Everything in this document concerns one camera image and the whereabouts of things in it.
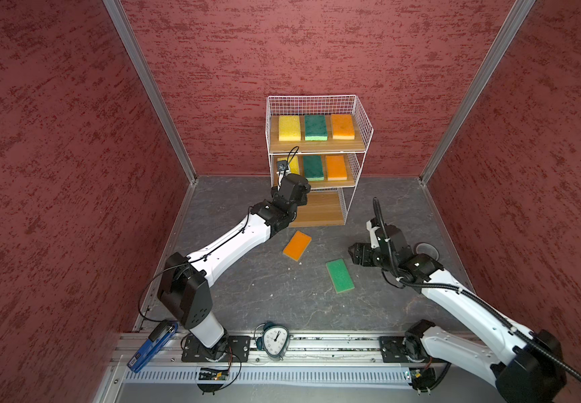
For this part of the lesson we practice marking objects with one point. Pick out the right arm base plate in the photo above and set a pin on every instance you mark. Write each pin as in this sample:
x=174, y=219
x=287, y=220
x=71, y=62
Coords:
x=396, y=348

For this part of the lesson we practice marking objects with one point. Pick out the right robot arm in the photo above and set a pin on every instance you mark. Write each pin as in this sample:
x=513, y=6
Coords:
x=522, y=365

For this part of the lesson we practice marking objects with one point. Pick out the dark green sponge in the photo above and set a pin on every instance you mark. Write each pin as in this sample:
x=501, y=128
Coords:
x=313, y=167
x=316, y=128

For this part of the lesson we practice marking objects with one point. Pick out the orange sponge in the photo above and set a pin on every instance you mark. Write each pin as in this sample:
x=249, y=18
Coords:
x=342, y=127
x=336, y=167
x=297, y=246

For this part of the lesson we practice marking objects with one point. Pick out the light green sponge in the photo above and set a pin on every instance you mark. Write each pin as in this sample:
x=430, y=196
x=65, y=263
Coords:
x=339, y=274

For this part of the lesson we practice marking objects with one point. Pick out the circuit board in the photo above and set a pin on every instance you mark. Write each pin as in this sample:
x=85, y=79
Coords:
x=422, y=380
x=209, y=374

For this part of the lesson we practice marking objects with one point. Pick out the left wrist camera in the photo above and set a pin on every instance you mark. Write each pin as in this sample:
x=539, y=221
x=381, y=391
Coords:
x=283, y=168

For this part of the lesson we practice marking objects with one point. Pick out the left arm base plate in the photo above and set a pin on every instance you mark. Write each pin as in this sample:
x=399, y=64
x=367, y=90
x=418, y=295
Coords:
x=231, y=348

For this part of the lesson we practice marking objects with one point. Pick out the left circuit board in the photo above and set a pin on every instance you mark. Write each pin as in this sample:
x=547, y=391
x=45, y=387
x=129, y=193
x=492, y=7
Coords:
x=209, y=374

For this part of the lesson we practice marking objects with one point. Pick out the blue stapler tool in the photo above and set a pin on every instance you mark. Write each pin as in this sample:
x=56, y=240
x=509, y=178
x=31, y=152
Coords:
x=164, y=331

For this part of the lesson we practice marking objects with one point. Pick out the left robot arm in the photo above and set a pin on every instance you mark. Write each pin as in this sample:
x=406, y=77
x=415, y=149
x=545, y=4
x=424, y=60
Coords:
x=185, y=285

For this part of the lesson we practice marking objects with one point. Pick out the green analog clock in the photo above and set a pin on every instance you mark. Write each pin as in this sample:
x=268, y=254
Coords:
x=274, y=340

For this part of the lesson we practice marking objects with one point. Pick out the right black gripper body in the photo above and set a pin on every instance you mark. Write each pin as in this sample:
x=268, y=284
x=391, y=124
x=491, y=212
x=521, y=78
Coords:
x=370, y=257

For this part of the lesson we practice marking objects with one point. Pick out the right circuit board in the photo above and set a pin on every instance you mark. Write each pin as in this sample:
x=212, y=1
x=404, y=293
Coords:
x=422, y=380

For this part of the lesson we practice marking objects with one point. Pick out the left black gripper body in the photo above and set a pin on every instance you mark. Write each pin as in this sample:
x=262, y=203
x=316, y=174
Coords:
x=303, y=200

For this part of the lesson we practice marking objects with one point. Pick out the yellow sponge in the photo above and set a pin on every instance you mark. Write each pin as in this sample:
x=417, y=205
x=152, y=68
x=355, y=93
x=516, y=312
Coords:
x=289, y=128
x=293, y=165

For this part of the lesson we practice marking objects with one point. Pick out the white wire wooden shelf rack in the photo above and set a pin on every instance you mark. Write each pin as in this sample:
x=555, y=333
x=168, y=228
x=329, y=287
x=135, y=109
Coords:
x=329, y=202

